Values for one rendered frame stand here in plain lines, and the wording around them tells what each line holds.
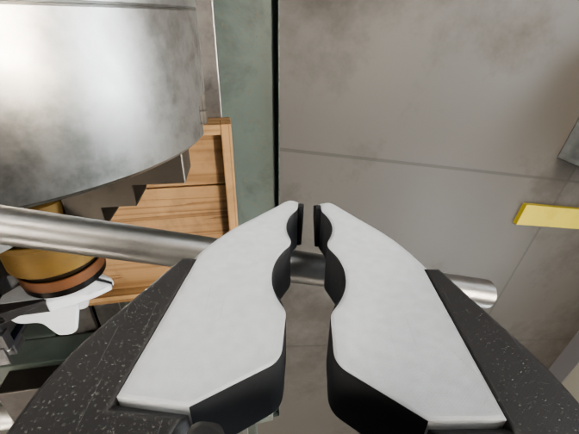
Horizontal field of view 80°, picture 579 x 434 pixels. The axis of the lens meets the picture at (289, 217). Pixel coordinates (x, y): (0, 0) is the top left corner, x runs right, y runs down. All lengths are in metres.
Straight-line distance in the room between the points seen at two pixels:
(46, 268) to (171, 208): 0.26
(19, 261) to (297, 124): 1.23
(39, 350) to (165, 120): 0.63
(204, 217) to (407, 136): 1.23
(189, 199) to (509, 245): 2.03
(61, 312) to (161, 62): 0.28
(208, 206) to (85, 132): 0.38
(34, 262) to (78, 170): 0.17
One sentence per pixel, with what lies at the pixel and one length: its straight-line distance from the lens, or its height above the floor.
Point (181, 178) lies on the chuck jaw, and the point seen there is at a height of 1.11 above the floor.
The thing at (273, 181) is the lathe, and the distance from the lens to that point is 0.94.
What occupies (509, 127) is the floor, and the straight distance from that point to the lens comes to 1.94.
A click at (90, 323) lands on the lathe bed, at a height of 0.85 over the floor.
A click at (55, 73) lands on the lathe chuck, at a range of 0.21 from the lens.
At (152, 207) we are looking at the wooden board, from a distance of 0.59.
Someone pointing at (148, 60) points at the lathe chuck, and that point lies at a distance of 0.23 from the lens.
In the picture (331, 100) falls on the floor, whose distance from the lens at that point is 1.48.
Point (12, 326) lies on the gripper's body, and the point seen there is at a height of 1.09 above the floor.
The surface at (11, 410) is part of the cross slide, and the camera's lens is 0.82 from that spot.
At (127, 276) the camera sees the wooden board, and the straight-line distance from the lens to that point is 0.67.
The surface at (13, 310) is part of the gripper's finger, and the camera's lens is 0.41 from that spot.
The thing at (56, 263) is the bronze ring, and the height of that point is 1.12.
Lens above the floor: 1.39
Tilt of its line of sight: 59 degrees down
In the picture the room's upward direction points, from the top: 160 degrees clockwise
